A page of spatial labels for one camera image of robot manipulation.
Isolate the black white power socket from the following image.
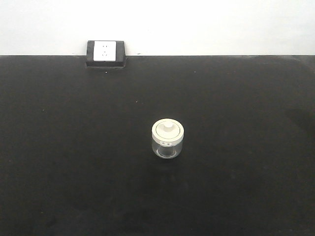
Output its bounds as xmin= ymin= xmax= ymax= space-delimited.
xmin=86 ymin=40 xmax=126 ymax=68

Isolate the glass jar with cream lid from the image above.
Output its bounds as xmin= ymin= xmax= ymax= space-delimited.
xmin=152 ymin=118 xmax=184 ymax=159

